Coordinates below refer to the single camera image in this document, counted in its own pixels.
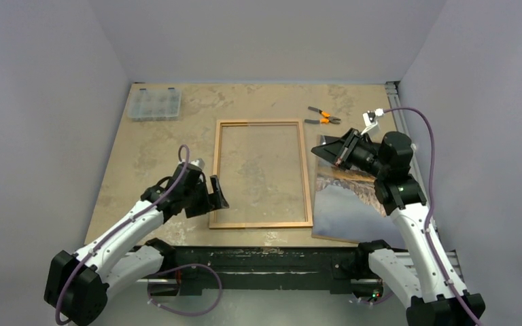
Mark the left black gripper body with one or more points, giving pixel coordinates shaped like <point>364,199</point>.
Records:
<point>197,200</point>

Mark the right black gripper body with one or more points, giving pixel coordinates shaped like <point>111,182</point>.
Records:
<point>346,148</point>

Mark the wooden picture frame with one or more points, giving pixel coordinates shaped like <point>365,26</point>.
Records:
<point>263,170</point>

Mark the landscape photo print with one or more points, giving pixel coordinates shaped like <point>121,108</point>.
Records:
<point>346,209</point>

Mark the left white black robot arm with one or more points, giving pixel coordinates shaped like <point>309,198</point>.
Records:
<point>80,284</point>

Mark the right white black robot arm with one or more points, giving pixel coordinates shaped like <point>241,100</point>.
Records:
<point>433,294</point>

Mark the orange black pliers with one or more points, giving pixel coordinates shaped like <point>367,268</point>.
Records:
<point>325,118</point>

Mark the clear plastic organizer box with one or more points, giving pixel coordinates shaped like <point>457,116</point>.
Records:
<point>147,104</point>

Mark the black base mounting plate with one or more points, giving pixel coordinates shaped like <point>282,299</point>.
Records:
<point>337,270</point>

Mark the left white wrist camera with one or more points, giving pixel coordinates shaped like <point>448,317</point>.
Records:
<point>199,162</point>

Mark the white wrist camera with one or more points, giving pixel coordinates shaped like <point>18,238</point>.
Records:
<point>371,120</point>
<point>199,162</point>

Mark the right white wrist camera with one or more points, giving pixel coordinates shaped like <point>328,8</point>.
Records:
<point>371,120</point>

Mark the aluminium rail frame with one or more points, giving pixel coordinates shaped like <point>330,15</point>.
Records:
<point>145,152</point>

